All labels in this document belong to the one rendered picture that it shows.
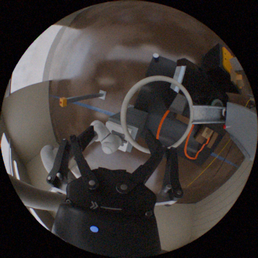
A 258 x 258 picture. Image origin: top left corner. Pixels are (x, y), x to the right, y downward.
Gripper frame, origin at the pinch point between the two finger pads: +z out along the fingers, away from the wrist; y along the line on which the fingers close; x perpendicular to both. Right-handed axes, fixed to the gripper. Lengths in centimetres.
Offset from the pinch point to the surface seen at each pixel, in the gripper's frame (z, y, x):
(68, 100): 94, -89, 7
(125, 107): 24.9, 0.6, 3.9
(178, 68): 55, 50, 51
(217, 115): 18, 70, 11
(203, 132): 81, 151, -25
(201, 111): 24, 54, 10
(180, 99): 56, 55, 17
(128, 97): 24.8, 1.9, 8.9
